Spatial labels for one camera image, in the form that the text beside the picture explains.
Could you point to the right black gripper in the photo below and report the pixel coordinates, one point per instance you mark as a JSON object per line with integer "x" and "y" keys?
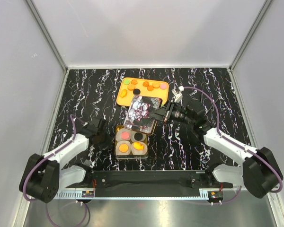
{"x": 158, "y": 114}

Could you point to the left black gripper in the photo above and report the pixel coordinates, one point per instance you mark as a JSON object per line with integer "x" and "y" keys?
{"x": 108, "y": 143}

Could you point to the gold tin lid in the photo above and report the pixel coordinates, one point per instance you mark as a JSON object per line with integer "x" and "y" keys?
{"x": 138, "y": 115}

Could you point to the orange round cookie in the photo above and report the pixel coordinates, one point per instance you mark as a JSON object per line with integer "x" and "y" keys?
{"x": 123, "y": 148}
{"x": 156, "y": 84}
{"x": 131, "y": 87}

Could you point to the pink round cookie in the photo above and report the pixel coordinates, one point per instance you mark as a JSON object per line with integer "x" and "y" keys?
{"x": 163, "y": 86}
{"x": 125, "y": 135}

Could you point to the gold cookie tin box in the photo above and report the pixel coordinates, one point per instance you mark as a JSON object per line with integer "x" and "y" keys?
{"x": 131, "y": 156}

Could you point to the black round cookie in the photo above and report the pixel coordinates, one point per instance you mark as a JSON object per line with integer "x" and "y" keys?
{"x": 138, "y": 136}
{"x": 136, "y": 91}

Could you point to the orange fish cookie top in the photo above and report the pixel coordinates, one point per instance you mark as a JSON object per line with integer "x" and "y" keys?
{"x": 138, "y": 146}

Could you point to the orange fish cookie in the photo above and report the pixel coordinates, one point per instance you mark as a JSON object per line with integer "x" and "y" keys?
{"x": 123, "y": 93}
{"x": 138, "y": 146}

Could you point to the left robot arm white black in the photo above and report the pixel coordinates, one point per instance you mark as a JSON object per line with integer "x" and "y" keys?
{"x": 46, "y": 174}

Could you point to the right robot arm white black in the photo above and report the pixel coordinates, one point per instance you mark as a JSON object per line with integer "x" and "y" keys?
{"x": 257, "y": 169}

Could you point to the white paper cup front left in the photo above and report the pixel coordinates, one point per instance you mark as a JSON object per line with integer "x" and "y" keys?
{"x": 118, "y": 153}

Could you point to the white paper cup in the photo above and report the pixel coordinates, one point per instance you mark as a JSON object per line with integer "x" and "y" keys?
{"x": 118, "y": 136}
{"x": 144, "y": 140}
{"x": 139, "y": 152}
{"x": 118, "y": 153}

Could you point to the white paper cup back left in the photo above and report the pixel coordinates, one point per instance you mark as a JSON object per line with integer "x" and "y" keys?
{"x": 118, "y": 136}

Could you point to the orange scalloped cookie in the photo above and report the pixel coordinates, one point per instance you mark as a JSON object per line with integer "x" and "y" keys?
{"x": 150, "y": 88}

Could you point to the orange plastic tray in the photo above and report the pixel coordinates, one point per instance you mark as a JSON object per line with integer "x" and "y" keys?
{"x": 157, "y": 92}

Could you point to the white paper cup back right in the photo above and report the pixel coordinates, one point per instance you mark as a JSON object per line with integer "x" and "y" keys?
{"x": 144, "y": 140}

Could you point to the black round cookie on tray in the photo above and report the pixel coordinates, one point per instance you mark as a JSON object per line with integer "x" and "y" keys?
{"x": 136, "y": 91}

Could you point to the white paper cup front right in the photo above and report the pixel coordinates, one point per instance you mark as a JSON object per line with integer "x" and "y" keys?
{"x": 139, "y": 152}

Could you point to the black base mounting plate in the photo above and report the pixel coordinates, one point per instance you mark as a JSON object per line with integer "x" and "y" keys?
{"x": 187, "y": 178}

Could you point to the green round cookie top left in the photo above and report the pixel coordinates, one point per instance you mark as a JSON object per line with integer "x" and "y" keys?
{"x": 126, "y": 81}

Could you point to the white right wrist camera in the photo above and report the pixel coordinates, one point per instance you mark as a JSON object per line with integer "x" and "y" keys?
{"x": 177, "y": 94}

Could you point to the aluminium frame rail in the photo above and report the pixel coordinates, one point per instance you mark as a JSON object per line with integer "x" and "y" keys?
{"x": 152, "y": 190}

